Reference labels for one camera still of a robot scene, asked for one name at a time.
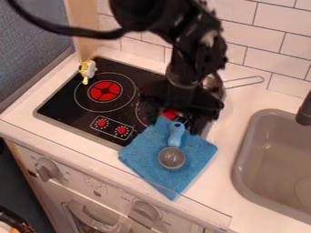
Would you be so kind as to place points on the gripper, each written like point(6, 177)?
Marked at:
point(184, 98)

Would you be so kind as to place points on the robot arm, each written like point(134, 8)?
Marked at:
point(190, 39)

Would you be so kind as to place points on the blue spoon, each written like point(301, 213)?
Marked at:
point(175, 138)

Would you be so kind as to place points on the blue cloth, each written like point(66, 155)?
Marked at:
point(178, 179)

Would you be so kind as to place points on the silver pot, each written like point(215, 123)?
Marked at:
point(214, 86)

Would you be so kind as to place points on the toy sink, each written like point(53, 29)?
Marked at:
point(279, 170)

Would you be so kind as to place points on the tap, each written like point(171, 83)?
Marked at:
point(304, 113)

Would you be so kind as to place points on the toy stove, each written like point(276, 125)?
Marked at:
point(77, 112)

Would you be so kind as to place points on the yellow toy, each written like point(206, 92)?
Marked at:
point(87, 69)

